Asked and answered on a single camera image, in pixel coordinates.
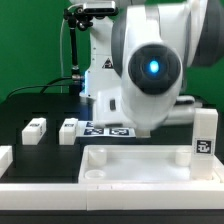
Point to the white desk top tray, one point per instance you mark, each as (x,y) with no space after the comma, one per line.
(118,164)

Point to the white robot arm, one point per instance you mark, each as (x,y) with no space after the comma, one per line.
(140,54)

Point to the fiducial marker sheet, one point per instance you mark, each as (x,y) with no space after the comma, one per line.
(86,129)

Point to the white left fence block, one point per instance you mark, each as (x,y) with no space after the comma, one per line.
(6,158)

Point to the white front fence rail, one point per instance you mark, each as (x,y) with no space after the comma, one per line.
(87,197)

